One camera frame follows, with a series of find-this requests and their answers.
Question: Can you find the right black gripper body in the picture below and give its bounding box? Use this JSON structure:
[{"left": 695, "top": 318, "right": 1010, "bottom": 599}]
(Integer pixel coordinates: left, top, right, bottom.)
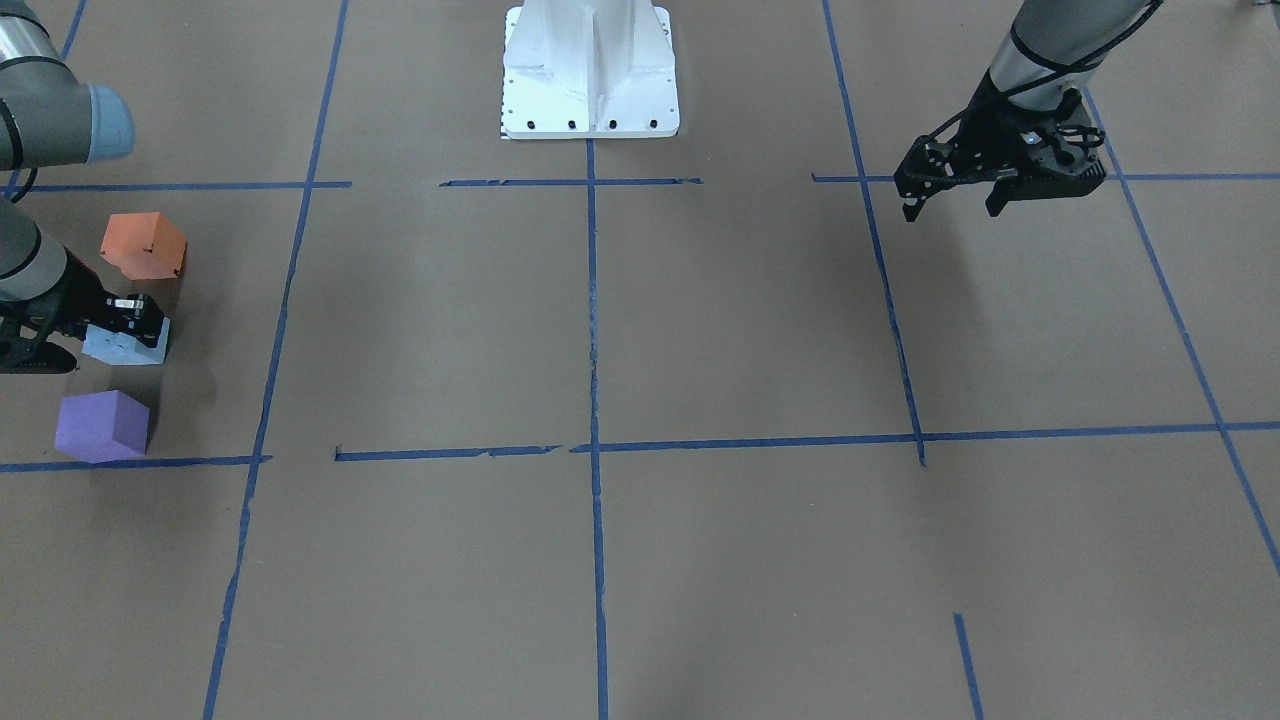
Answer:
[{"left": 1, "top": 255, "right": 111, "bottom": 375}]

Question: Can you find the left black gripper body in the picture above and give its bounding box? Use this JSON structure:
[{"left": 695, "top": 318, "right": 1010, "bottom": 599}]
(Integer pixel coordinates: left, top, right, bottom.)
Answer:
[{"left": 893, "top": 76, "right": 1107, "bottom": 201}]

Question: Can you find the light blue foam block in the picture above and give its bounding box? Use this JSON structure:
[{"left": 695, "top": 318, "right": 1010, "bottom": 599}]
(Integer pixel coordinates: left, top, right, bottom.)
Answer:
[{"left": 82, "top": 318, "right": 172, "bottom": 366}]

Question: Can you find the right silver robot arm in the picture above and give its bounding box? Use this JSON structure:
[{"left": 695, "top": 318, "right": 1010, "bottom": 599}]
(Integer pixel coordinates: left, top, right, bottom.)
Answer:
[{"left": 1, "top": 1, "right": 168, "bottom": 375}]

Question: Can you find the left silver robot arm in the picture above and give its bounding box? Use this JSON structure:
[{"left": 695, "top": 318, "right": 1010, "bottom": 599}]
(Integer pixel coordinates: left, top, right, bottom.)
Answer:
[{"left": 893, "top": 1, "right": 1162, "bottom": 222}]

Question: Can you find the orange foam block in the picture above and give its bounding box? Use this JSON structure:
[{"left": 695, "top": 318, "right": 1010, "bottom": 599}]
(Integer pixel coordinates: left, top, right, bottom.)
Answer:
[{"left": 99, "top": 211, "right": 188, "bottom": 281}]

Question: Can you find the purple foam block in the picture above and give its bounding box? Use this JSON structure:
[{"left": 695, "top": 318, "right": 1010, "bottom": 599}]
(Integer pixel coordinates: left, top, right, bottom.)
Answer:
[{"left": 54, "top": 389, "right": 151, "bottom": 464}]

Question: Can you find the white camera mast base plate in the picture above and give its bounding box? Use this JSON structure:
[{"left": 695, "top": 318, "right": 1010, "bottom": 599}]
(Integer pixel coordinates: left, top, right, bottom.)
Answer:
[{"left": 500, "top": 1, "right": 681, "bottom": 140}]

